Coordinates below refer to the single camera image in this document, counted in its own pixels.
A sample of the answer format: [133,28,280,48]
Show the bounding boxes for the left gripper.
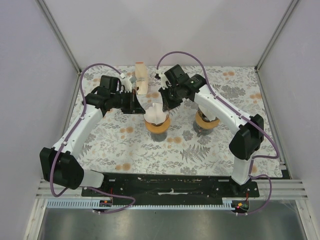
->
[112,90,146,116]

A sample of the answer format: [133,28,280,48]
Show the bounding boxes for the wooden dripper ring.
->
[194,113,221,130]
[143,117,171,134]

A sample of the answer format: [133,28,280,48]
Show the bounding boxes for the glass coffee server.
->
[193,124,214,137]

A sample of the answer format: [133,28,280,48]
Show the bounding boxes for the white paper coffee filter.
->
[198,105,220,123]

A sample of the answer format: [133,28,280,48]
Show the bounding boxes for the glass carafe brown band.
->
[150,131,167,142]

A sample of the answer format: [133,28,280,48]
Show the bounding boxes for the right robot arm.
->
[155,64,264,197]

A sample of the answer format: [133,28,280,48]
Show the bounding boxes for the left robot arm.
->
[39,75,145,197]

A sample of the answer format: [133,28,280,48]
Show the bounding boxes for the floral table mat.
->
[52,65,283,177]

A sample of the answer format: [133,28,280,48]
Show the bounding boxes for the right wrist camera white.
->
[155,69,171,90]

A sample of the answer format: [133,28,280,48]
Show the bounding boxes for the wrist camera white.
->
[120,72,137,92]
[155,69,171,90]

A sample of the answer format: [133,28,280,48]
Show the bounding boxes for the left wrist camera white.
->
[120,72,137,92]

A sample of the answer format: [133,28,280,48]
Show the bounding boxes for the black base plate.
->
[97,172,260,198]

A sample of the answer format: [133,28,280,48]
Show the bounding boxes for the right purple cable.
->
[156,51,280,217]

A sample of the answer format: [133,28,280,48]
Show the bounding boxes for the white cable duct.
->
[46,198,237,211]

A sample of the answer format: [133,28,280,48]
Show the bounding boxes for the aluminium frame rail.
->
[34,0,83,76]

